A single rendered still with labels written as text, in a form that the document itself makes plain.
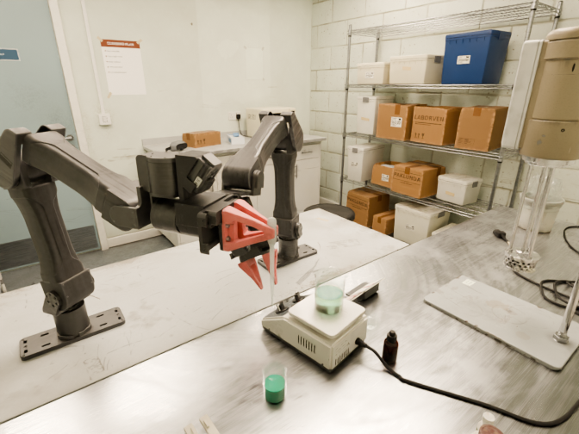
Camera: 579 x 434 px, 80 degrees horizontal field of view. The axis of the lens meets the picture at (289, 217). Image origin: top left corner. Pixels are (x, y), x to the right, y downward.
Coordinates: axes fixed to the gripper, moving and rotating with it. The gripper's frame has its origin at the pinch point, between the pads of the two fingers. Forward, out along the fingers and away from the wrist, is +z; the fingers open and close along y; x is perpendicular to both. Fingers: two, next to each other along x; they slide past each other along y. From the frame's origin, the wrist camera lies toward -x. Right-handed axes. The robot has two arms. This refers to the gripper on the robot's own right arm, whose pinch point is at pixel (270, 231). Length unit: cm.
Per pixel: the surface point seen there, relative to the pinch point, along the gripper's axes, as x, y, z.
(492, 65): -33, 240, 60
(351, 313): 23.1, 16.2, 11.1
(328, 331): 23.1, 9.2, 8.0
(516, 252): 14, 39, 43
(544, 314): 30, 42, 53
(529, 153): -9, 36, 39
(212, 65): -33, 273, -176
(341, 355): 29.0, 10.5, 10.6
